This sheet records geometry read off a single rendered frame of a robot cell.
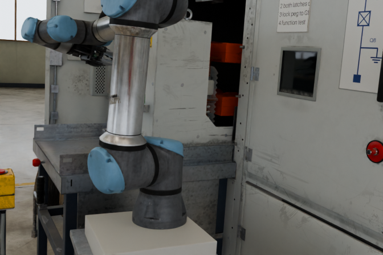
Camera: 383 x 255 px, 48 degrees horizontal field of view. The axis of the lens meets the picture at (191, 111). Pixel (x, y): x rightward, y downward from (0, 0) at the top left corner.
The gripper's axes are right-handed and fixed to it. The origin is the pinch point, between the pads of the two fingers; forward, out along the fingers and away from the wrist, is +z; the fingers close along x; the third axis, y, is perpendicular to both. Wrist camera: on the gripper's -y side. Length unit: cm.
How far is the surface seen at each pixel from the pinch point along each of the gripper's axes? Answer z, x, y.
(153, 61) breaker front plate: 8.9, 3.1, 11.3
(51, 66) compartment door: 5, -5, -60
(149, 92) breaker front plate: 12.3, -7.9, 9.7
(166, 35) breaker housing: 8.6, 13.3, 14.9
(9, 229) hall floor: 49, -115, -145
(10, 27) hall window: 338, 125, -1066
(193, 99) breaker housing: 26.9, -6.1, 18.4
